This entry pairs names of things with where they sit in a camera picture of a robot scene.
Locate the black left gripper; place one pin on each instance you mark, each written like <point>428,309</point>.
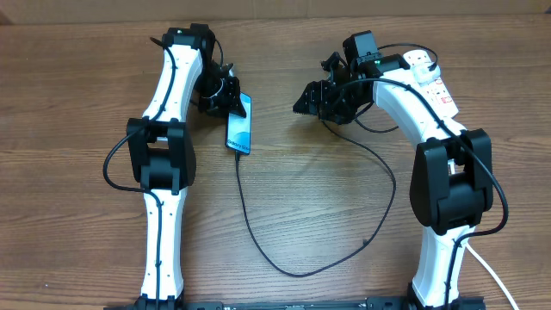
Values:
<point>229,100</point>

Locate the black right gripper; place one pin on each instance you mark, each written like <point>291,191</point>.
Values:
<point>323,92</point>

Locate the Samsung Galaxy smartphone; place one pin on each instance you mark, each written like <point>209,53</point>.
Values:
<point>238,128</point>

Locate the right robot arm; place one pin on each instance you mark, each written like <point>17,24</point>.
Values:
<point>450,189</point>

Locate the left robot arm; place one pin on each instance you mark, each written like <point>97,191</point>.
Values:
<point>162,153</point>

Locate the white charger plug adapter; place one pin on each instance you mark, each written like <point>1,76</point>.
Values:
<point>426,73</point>

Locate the white power strip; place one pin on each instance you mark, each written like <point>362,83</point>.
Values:
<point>438,96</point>

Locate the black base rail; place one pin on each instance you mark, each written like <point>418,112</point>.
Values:
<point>371,303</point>

